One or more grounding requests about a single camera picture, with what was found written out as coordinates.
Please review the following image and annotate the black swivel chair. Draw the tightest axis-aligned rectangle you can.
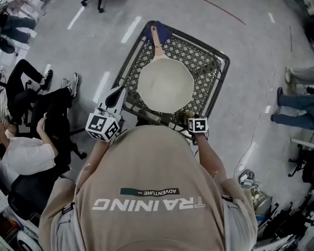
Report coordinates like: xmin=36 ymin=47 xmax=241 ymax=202
xmin=7 ymin=108 xmax=87 ymax=221

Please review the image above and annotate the white floor cable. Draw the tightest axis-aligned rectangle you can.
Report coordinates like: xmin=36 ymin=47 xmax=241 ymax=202
xmin=234 ymin=69 xmax=275 ymax=177

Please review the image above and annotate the person's beige t-shirt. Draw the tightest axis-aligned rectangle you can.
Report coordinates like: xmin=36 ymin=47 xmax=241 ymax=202
xmin=39 ymin=125 xmax=259 ymax=251

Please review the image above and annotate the white desk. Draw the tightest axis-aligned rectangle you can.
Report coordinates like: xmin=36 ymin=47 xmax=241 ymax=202
xmin=289 ymin=131 xmax=314 ymax=158

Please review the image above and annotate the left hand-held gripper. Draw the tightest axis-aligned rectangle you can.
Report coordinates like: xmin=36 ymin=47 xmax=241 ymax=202
xmin=85 ymin=86 xmax=128 ymax=143

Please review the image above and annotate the black lattice metal table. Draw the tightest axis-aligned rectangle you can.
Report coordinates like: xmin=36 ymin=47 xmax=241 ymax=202
xmin=111 ymin=20 xmax=230 ymax=141

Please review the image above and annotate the dark blue cloth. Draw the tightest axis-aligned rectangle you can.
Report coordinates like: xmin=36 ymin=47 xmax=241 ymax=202
xmin=145 ymin=20 xmax=172 ymax=45

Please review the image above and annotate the grey handheld appliance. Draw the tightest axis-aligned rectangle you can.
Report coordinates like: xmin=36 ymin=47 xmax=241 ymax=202
xmin=238 ymin=169 xmax=256 ymax=187

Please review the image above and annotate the cream frying pan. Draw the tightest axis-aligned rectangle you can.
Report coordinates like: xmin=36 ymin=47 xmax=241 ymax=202
xmin=137 ymin=26 xmax=194 ymax=114

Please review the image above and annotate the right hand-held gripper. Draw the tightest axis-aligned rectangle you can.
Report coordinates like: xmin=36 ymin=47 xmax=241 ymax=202
xmin=187 ymin=117 xmax=209 ymax=140

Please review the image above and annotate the person's right forearm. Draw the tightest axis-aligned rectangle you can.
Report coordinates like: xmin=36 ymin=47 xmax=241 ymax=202
xmin=196 ymin=136 xmax=227 ymax=180

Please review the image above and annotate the white bag of flowers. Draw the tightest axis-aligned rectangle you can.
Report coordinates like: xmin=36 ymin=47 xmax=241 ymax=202
xmin=247 ymin=184 xmax=273 ymax=214

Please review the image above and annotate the pile of black equipment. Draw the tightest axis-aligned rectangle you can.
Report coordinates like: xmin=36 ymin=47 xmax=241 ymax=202
xmin=256 ymin=189 xmax=314 ymax=242

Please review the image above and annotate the person's left forearm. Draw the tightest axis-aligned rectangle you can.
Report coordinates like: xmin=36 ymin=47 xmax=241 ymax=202
xmin=87 ymin=140 xmax=113 ymax=172

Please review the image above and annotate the table with checkered cloth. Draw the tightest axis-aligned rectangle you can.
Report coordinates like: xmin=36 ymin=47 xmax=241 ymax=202
xmin=4 ymin=0 xmax=57 ymax=18

